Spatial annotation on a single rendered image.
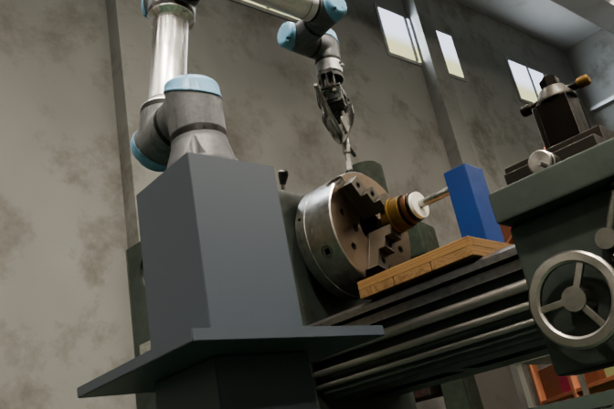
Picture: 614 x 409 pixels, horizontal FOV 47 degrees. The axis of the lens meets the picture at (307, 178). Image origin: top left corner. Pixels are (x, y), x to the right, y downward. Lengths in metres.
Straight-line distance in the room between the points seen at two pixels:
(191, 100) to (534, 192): 0.68
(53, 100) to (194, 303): 4.31
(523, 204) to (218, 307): 0.54
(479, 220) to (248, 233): 0.56
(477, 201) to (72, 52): 4.51
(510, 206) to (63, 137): 4.35
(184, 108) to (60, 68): 4.23
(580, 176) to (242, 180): 0.60
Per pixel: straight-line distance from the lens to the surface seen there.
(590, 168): 1.21
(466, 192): 1.62
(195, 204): 1.24
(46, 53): 5.64
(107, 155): 5.39
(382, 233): 1.74
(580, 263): 1.20
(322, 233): 1.71
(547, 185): 1.23
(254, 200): 1.32
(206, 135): 1.39
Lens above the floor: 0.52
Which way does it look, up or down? 23 degrees up
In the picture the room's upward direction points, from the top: 11 degrees counter-clockwise
